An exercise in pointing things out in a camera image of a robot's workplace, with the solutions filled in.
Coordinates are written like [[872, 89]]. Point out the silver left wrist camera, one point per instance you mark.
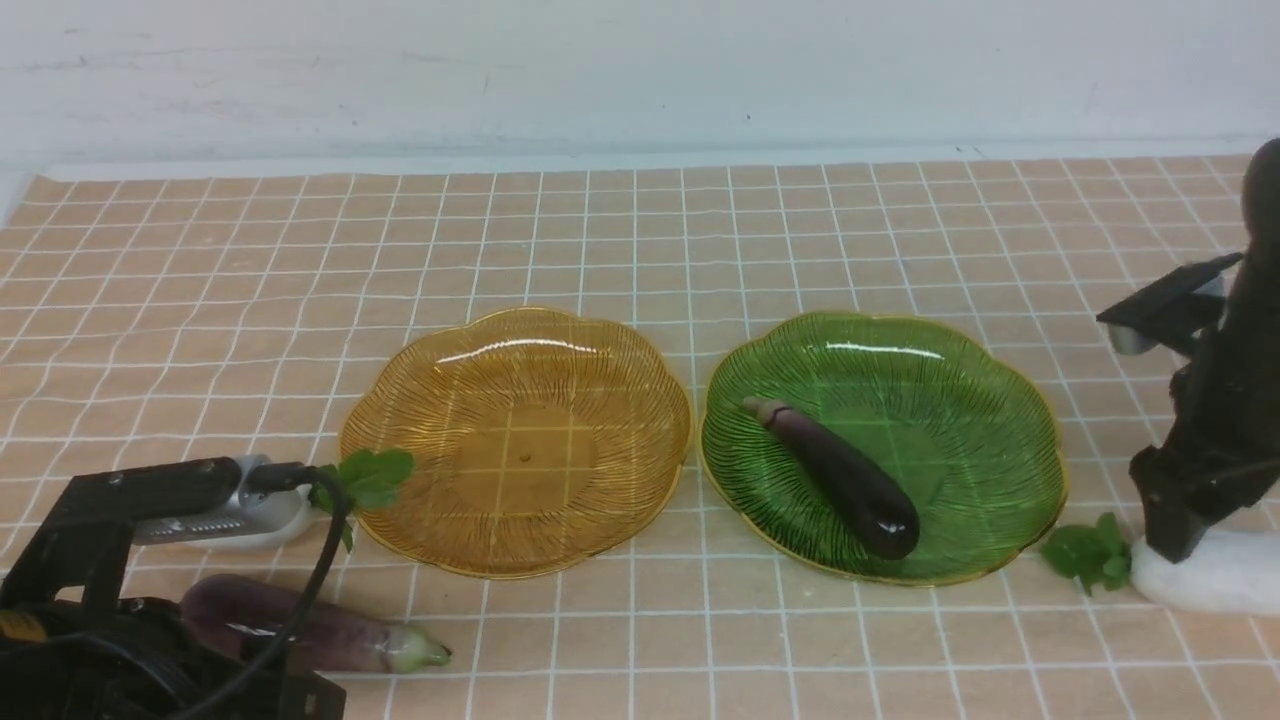
[[223, 503]]

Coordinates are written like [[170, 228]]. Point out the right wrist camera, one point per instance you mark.
[[1171, 311]]

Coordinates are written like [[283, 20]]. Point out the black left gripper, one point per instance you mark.
[[73, 648]]

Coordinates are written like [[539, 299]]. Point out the light purple eggplant green stem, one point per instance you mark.
[[235, 615]]

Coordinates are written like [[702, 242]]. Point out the checkered peach tablecloth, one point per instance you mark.
[[147, 321]]

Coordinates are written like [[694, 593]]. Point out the white radish with green leaves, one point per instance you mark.
[[371, 480]]

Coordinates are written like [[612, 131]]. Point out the dark purple eggplant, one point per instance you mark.
[[866, 499]]

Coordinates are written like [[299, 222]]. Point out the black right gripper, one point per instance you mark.
[[1220, 455]]

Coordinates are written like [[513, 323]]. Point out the green ribbed glass plate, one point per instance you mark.
[[972, 442]]

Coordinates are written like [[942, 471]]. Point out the amber ribbed glass plate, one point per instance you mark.
[[539, 439]]

